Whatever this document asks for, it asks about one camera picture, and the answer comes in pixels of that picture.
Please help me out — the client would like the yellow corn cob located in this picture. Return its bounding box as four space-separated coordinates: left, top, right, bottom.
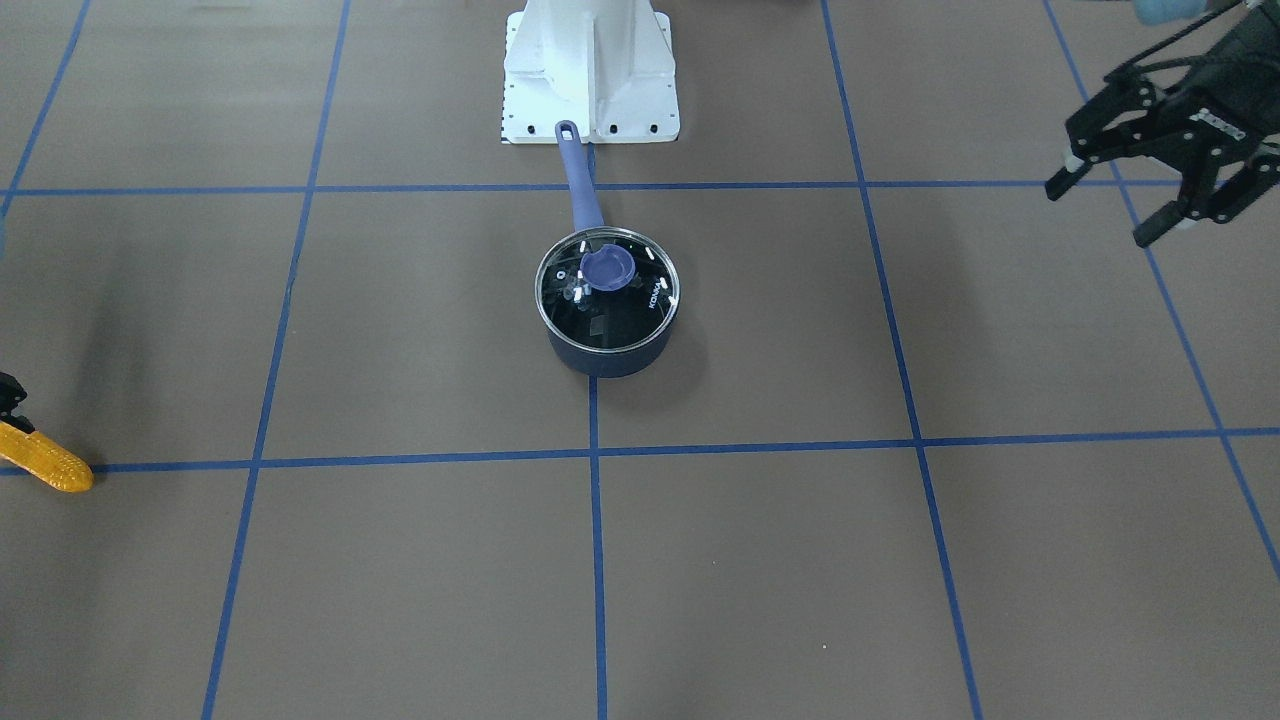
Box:
1 421 95 493

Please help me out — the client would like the glass lid blue knob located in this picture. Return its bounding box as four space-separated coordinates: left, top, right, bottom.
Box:
532 225 684 354

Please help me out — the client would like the blue saucepan with handle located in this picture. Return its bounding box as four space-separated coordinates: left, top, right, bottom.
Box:
532 120 682 378

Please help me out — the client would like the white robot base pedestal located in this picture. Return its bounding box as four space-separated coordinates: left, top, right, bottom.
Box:
500 1 681 145

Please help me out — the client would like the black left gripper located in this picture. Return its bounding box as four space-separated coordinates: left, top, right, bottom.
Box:
1044 1 1277 249

